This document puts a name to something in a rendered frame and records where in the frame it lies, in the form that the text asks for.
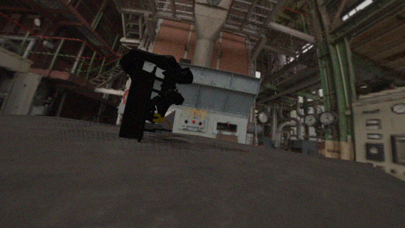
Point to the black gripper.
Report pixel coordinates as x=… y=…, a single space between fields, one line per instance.
x=167 y=98

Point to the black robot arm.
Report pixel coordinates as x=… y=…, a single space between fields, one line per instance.
x=172 y=70

